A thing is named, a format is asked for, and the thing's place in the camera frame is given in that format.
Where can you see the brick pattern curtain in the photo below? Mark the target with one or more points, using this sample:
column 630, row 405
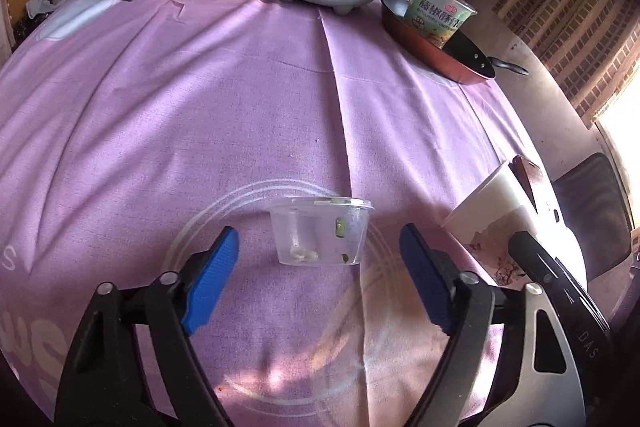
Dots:
column 575, row 12

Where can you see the purple printed tablecloth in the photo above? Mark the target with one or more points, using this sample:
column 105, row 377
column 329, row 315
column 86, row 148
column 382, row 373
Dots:
column 225, row 122

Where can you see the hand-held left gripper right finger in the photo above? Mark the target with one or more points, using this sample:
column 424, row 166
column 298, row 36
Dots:
column 429, row 277

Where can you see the red frying pan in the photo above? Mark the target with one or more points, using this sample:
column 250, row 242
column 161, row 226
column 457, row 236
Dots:
column 440, row 49

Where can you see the white floral paper cup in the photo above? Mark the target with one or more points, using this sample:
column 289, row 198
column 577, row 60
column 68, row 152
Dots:
column 492, row 232

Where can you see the green instant noodle cup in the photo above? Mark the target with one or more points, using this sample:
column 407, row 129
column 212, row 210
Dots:
column 440, row 9

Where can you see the clear plastic container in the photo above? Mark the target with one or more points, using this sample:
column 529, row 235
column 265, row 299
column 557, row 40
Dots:
column 320, row 232

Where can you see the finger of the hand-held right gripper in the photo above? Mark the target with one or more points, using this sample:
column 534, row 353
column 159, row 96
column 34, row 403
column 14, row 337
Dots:
column 542, row 259

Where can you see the brown phone wallet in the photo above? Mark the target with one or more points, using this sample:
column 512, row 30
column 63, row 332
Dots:
column 532, row 179

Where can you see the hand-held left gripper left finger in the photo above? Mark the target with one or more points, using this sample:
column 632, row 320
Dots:
column 211, row 277

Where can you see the black chair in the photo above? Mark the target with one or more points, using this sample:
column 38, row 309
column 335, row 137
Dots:
column 595, row 212

